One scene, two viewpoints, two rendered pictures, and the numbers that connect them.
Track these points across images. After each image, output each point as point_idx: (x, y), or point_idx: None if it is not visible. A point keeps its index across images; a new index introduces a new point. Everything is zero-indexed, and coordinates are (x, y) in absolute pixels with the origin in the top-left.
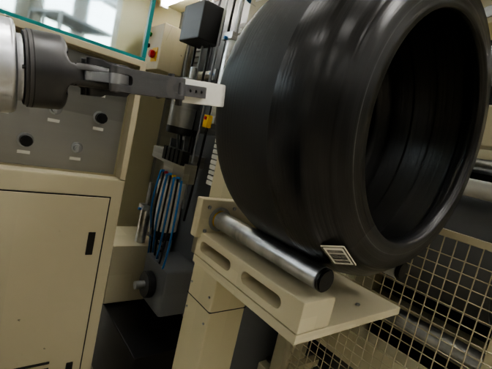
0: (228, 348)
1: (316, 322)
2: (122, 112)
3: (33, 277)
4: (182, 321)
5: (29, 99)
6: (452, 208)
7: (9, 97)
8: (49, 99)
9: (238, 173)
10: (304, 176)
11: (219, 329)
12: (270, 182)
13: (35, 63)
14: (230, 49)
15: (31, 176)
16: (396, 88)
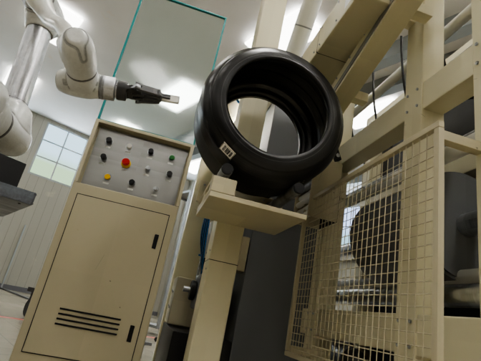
0: (225, 294)
1: (224, 188)
2: (181, 172)
3: (122, 255)
4: (200, 282)
5: (117, 94)
6: (323, 149)
7: (112, 91)
8: (121, 93)
9: (197, 140)
10: (205, 117)
11: (217, 275)
12: (200, 130)
13: (119, 84)
14: None
15: (130, 198)
16: (315, 117)
